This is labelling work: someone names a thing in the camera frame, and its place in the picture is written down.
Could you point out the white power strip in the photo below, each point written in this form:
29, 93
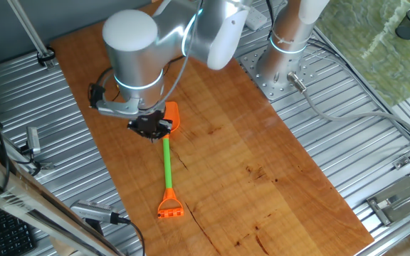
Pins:
256, 19

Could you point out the black pole clamp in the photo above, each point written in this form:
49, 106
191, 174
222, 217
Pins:
45, 57

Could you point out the wooden board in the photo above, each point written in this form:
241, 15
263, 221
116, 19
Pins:
244, 160

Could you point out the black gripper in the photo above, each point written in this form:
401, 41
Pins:
151, 126

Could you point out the metal pole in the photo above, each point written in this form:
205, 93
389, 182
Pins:
30, 33

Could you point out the silver camera on stand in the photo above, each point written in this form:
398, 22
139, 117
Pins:
91, 210

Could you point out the wrist camera with silver bracket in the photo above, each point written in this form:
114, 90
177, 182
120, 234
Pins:
116, 108

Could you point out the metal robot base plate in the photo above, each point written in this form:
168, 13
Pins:
267, 89

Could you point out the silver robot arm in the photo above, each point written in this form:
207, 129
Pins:
134, 53

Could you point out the silver frame bar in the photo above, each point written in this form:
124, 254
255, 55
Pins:
20, 201

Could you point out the small metal bracket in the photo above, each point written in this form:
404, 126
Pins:
401, 162

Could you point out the black keyboard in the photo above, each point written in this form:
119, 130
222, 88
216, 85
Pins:
5, 231

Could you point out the orange green toy shovel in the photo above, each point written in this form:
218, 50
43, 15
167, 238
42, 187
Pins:
167, 163

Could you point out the metal hinge plate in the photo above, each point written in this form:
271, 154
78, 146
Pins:
400, 199

